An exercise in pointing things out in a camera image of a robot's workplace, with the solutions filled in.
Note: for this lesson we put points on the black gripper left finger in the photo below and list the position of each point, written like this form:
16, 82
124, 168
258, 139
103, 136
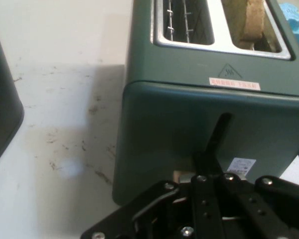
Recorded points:
204, 196

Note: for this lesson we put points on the black coffee maker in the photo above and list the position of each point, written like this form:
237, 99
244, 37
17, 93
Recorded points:
2, 104

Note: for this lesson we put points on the toasted bread slice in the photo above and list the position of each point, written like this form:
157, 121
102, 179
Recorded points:
253, 22

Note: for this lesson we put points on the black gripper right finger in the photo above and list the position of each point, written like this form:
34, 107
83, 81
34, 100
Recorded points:
259, 209

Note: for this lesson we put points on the dark green toaster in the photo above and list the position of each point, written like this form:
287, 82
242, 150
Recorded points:
179, 119

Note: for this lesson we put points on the large light blue toy brick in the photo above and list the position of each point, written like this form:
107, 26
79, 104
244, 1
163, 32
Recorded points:
292, 25

